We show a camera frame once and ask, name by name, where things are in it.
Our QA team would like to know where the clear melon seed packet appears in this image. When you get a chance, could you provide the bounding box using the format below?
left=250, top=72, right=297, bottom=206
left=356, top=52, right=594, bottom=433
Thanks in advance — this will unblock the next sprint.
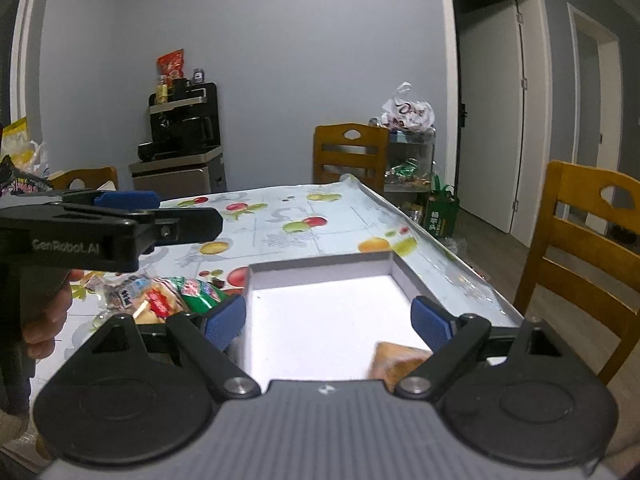
left=97, top=280, right=149, bottom=312

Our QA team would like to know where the person's left hand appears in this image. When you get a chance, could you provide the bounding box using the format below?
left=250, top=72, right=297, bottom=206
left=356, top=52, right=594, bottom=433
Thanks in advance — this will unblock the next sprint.
left=22, top=269, right=87, bottom=361

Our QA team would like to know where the green rice cracker packet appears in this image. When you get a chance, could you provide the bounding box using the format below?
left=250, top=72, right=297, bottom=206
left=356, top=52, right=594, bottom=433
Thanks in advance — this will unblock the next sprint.
left=132, top=276, right=234, bottom=329

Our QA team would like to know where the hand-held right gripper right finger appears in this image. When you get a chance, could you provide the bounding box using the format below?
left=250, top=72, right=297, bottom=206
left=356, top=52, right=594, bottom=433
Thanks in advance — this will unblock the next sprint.
left=395, top=296, right=608, bottom=402

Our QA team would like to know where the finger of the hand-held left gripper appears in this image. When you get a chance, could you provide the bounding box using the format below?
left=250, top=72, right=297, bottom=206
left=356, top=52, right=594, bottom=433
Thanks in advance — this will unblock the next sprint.
left=49, top=188, right=162, bottom=212
left=135, top=207, right=224, bottom=256

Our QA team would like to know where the yellow plastic bag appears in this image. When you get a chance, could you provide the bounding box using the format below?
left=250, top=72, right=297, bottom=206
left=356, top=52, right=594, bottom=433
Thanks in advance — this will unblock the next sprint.
left=0, top=117, right=32, bottom=167

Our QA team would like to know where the person's left forearm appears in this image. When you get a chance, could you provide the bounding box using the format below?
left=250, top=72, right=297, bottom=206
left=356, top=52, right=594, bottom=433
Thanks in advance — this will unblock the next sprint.
left=0, top=321, right=37, bottom=417

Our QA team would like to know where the white door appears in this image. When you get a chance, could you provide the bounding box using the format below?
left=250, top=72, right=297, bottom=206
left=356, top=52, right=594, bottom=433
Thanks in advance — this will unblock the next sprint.
left=457, top=0, right=527, bottom=235
left=567, top=2, right=624, bottom=237

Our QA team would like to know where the black water dispenser machine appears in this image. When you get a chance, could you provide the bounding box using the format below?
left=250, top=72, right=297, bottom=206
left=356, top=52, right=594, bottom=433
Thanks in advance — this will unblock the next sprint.
left=128, top=81, right=226, bottom=197

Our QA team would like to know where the red snack bag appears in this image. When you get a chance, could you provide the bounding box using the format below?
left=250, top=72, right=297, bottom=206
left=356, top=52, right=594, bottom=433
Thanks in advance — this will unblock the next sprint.
left=156, top=49, right=186, bottom=81

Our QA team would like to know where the white printed plastic bag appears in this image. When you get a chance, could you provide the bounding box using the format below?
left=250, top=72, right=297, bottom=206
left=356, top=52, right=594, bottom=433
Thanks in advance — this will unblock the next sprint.
left=380, top=81, right=436, bottom=131

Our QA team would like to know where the fruit print tablecloth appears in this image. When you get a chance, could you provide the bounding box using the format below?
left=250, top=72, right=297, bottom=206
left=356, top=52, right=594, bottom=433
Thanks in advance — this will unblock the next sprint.
left=30, top=172, right=526, bottom=361

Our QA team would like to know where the green shopping bag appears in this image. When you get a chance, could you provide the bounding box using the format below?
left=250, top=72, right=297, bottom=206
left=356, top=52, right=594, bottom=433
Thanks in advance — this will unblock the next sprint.
left=422, top=185, right=461, bottom=239

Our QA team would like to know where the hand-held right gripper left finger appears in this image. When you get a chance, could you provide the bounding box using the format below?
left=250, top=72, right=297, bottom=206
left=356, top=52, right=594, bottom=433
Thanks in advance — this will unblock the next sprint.
left=75, top=294, right=262, bottom=402

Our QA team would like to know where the brown snack packet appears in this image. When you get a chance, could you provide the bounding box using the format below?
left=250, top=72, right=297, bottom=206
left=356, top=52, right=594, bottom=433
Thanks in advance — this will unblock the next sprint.
left=367, top=341, right=434, bottom=397

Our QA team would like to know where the dark printed snack bag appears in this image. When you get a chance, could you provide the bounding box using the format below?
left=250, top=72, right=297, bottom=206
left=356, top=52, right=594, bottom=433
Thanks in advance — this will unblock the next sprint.
left=0, top=155, right=54, bottom=197

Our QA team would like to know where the wooden chair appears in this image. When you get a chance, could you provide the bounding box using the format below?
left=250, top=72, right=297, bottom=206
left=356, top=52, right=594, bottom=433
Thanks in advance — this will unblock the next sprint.
left=47, top=166, right=120, bottom=192
left=313, top=122, right=390, bottom=194
left=513, top=160, right=640, bottom=387

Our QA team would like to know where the grey metal tray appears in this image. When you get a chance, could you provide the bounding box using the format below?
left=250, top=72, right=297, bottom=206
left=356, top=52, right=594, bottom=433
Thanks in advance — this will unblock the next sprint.
left=242, top=252, right=524, bottom=387

